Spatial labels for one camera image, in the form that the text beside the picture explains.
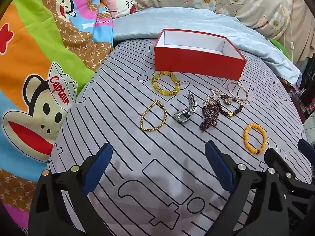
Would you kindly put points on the cartoon monkey printed blanket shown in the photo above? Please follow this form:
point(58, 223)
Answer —
point(37, 54)

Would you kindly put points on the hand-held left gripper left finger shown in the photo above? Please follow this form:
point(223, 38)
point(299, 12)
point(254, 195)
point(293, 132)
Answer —
point(98, 167)

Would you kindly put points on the pink cat pillow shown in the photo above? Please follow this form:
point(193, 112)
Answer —
point(118, 2)

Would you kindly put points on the light blue blanket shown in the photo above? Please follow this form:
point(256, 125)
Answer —
point(147, 22)

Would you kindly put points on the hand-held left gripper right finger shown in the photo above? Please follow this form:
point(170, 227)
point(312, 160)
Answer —
point(219, 167)

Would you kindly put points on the green plush item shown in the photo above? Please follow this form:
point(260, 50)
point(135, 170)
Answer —
point(283, 51)

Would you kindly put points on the rose gold bangle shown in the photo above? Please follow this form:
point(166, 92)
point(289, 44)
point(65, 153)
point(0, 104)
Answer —
point(228, 86)

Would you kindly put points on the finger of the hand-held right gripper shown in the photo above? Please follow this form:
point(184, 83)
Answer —
point(283, 167)
point(306, 148)

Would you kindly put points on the beige hanging cloth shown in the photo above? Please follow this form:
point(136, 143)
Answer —
point(302, 29)

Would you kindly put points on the red cardboard box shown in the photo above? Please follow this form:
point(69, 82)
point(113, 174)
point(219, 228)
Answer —
point(196, 61)

